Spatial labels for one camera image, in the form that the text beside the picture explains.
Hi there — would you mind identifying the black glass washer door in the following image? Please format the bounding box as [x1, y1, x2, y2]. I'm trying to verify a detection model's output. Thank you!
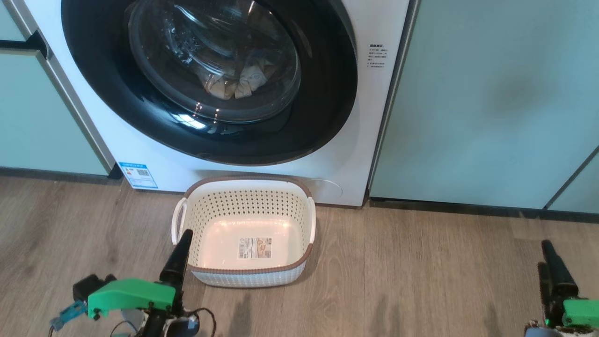
[61, 0, 358, 167]

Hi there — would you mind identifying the white front-load washing machine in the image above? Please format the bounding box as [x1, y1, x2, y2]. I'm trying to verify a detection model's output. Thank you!
[23, 0, 412, 207]

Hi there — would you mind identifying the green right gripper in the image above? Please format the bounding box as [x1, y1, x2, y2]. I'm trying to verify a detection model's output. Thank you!
[541, 240, 599, 327]

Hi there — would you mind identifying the printed sticker label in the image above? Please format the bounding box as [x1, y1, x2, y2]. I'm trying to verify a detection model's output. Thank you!
[237, 236, 273, 259]

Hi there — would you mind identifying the cream yellow garment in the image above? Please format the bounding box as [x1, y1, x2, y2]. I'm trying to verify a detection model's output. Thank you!
[202, 59, 277, 100]

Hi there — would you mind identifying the thin black cable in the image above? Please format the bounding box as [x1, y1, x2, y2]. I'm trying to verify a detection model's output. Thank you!
[183, 308, 217, 337]

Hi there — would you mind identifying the dark baseboard strip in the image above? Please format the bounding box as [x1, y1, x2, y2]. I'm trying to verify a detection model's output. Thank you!
[370, 198, 599, 224]
[0, 166, 123, 185]

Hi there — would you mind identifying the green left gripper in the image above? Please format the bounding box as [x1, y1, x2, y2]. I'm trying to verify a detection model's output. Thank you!
[88, 229, 193, 319]

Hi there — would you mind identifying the large pale green cabinet door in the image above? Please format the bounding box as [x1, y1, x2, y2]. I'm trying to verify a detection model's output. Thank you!
[370, 0, 599, 210]

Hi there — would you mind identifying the teal camera cable connector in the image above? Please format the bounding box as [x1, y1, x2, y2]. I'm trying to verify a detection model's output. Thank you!
[50, 300, 88, 330]

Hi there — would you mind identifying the white basket brown rim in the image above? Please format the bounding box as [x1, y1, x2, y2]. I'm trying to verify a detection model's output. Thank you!
[171, 176, 317, 288]

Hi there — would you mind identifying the blue energy label sticker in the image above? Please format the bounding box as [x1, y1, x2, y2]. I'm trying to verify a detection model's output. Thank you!
[118, 162, 159, 190]

